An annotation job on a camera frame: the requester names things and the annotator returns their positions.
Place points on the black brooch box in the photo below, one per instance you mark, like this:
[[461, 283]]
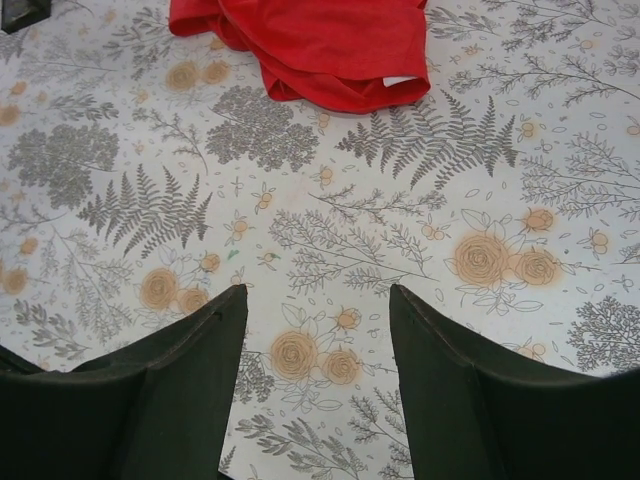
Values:
[[19, 14]]

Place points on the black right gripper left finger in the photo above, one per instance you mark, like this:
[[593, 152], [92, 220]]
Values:
[[155, 409]]

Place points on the red tank top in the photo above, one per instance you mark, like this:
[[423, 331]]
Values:
[[347, 56]]

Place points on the floral patterned table mat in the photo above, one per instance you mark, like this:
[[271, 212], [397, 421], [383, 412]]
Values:
[[143, 173]]

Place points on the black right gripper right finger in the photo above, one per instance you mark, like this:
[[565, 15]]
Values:
[[474, 409]]

